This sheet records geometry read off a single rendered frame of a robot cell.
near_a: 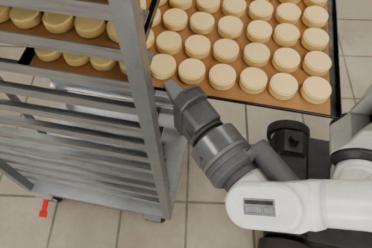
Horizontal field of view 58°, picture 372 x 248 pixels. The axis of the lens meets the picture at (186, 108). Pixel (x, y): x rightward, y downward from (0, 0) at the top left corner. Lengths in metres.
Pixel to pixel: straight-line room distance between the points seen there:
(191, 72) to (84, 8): 0.23
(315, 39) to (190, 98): 0.30
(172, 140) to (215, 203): 0.35
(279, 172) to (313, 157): 1.09
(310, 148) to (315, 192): 1.14
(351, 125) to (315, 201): 0.61
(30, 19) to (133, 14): 0.25
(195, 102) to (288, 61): 0.21
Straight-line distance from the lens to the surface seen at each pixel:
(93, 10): 0.49
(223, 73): 0.62
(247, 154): 0.52
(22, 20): 0.64
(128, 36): 0.46
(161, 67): 0.62
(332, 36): 0.76
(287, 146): 1.54
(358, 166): 1.10
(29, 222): 1.74
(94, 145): 1.00
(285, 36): 0.70
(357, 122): 1.09
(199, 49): 0.65
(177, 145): 1.54
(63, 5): 0.51
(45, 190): 1.59
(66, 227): 1.67
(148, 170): 1.01
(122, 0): 0.42
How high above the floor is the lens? 1.56
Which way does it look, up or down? 60 degrees down
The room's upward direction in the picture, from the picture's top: straight up
